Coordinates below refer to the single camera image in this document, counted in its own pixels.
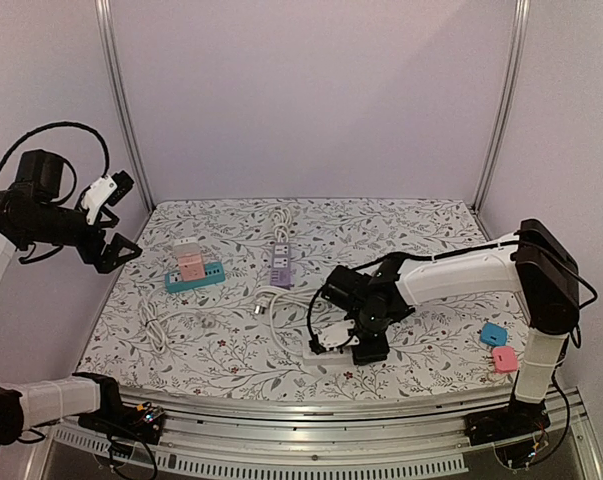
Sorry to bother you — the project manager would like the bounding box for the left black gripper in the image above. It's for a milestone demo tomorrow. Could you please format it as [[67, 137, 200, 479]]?
[[24, 201, 143, 272]]

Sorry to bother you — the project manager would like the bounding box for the white power strip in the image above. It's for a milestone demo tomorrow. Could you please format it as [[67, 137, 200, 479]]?
[[302, 345, 353, 367]]

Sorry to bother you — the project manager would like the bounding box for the white plug adapter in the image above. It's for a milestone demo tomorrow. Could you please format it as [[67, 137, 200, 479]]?
[[172, 237, 201, 258]]

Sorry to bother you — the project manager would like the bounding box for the pink cube socket adapter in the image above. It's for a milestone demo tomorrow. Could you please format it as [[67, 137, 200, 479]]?
[[177, 254, 205, 282]]

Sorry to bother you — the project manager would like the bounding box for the teal strip white cable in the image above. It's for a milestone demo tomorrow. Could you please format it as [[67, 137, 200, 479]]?
[[139, 292, 217, 356]]

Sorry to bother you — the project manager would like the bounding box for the purple power strip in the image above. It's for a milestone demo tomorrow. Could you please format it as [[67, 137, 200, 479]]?
[[270, 242, 293, 289]]

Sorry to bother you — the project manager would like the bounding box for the teal power strip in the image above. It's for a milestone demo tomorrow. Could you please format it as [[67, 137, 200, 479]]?
[[164, 262, 226, 294]]

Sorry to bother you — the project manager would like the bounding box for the blue plug adapter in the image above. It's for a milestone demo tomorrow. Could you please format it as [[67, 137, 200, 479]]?
[[480, 322, 508, 347]]

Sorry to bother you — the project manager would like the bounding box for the purple strip white cable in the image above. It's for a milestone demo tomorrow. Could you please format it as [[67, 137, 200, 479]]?
[[272, 208, 293, 246]]

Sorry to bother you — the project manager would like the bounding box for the pink plug adapter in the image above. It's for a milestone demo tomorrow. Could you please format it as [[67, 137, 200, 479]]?
[[491, 346, 519, 374]]

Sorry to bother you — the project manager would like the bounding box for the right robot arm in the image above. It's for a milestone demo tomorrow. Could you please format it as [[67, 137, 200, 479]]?
[[309, 219, 582, 436]]

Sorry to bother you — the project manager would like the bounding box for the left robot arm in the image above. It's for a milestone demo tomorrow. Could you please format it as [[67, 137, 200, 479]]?
[[0, 150, 142, 446]]

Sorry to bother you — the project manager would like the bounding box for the floral patterned table mat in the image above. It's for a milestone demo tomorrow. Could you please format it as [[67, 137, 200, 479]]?
[[79, 199, 527, 402]]

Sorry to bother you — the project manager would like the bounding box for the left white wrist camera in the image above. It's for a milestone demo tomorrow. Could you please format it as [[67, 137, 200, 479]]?
[[78, 170, 134, 225]]

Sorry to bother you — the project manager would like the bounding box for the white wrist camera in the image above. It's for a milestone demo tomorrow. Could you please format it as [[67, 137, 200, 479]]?
[[78, 170, 134, 225], [309, 320, 360, 355]]

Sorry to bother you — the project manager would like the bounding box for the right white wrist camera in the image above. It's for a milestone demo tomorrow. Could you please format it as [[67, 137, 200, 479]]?
[[309, 320, 360, 355]]

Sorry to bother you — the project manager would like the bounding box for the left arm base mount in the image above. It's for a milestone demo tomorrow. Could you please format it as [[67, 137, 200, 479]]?
[[78, 396, 166, 445]]

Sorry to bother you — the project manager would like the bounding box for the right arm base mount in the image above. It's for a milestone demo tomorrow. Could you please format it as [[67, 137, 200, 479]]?
[[464, 397, 551, 470]]

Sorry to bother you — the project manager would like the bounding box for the left aluminium frame post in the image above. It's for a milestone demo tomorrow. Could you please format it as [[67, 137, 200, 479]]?
[[95, 0, 156, 213]]

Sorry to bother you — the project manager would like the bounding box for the aluminium frame post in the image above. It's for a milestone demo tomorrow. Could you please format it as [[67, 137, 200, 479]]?
[[471, 0, 531, 217], [95, 0, 156, 213]]

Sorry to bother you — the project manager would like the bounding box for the aluminium front rail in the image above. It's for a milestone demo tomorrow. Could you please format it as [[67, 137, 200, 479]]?
[[28, 387, 597, 476]]

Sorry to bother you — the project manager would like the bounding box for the right aluminium frame post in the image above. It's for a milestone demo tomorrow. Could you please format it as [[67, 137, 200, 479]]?
[[471, 0, 531, 217]]

